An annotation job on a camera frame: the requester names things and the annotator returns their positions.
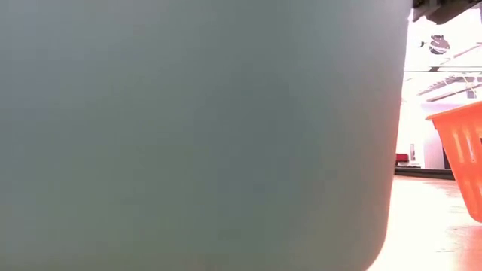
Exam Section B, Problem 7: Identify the dark ceiling fixture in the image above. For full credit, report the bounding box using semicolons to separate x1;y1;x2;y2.
429;33;452;56

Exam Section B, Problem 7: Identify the teal plastic bin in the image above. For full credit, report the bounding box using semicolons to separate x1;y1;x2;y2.
0;0;413;271

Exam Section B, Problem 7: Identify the orange plastic basket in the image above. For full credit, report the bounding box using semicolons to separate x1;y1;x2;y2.
425;100;482;224

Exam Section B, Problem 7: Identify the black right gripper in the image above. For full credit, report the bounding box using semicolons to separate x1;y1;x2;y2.
411;0;481;26

